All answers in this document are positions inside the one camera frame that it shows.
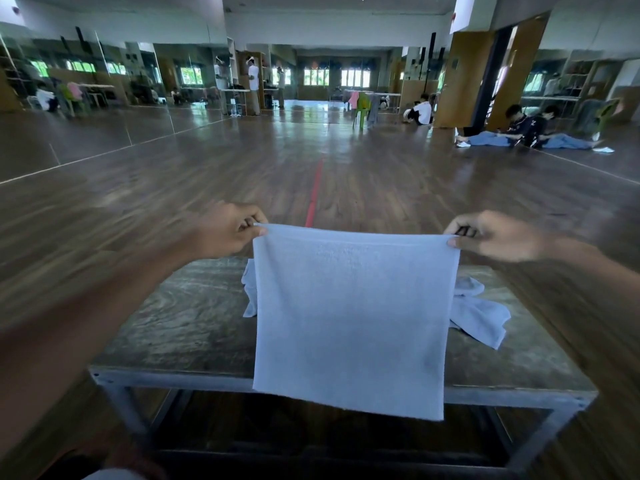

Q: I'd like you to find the white table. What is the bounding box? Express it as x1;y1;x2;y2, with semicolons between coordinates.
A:
343;90;402;115

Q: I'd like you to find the person's left hand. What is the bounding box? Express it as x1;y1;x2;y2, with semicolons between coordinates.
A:
187;202;269;260

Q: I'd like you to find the person's right forearm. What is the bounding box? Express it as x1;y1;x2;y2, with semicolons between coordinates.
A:
539;237;640;348

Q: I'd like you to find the person's left forearm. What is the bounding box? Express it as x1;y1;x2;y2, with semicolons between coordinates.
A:
0;230;203;463

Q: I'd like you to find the low wooden metal-framed table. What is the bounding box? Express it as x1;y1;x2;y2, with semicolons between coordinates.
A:
89;257;600;476

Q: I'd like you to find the green plastic chair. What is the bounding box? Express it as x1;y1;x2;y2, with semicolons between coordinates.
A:
352;92;374;130

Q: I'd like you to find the person's right hand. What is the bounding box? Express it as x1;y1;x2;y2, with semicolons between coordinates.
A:
444;211;548;264

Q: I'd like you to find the wooden pillar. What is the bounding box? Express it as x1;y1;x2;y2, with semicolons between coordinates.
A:
433;31;496;130

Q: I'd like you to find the crumpled light blue towel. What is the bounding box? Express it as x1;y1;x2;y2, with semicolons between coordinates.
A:
241;259;512;351

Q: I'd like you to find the light blue towel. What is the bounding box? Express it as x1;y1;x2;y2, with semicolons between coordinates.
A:
241;259;512;351
251;223;461;422

